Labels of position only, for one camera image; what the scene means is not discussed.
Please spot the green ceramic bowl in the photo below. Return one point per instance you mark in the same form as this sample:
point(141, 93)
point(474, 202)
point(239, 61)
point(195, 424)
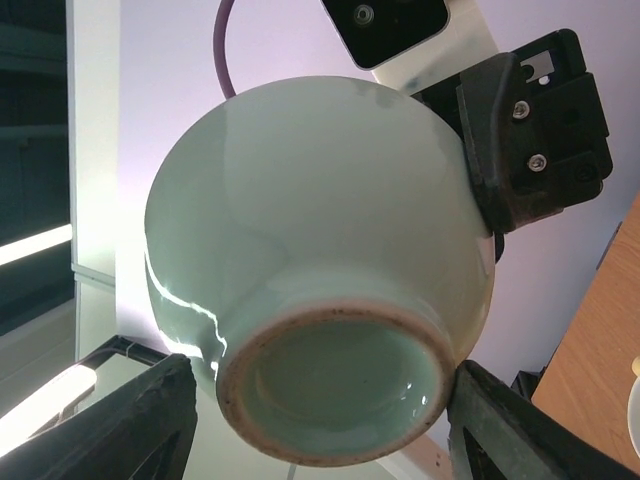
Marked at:
point(314, 247)

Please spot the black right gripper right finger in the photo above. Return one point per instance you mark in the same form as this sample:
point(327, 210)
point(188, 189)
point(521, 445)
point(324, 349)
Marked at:
point(497, 434)

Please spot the yellow mug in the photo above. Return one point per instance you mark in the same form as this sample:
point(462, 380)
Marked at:
point(633, 408)

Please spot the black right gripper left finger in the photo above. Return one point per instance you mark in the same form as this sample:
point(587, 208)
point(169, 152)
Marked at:
point(142, 430)

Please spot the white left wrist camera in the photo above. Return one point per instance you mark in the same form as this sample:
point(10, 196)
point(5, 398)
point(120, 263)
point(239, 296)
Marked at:
point(411, 45)

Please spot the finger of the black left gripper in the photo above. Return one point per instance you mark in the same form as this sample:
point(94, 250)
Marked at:
point(486, 96)

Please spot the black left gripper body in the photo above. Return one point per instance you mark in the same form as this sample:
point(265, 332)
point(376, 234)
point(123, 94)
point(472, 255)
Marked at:
point(558, 151)

